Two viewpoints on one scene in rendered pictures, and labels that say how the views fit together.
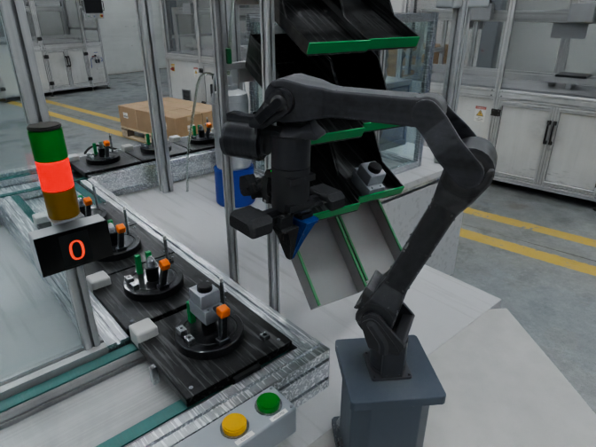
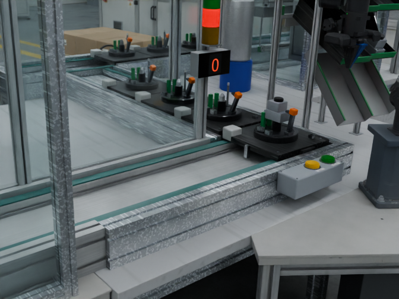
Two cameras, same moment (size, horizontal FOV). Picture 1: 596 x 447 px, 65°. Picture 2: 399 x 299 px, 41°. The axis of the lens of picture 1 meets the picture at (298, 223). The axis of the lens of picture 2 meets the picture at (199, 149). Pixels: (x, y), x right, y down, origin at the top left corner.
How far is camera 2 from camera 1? 0.92 m
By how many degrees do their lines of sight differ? 4
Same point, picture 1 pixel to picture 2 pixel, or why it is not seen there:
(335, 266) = (350, 102)
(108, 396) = (219, 162)
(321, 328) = not seen: hidden behind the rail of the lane
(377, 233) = (373, 88)
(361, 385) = (390, 136)
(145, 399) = (243, 164)
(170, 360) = (257, 143)
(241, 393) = (308, 156)
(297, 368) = (337, 150)
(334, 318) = not seen: hidden behind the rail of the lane
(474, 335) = not seen: outside the picture
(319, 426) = (351, 187)
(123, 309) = (209, 123)
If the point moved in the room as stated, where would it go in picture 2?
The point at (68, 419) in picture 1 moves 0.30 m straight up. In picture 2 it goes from (202, 168) to (206, 67)
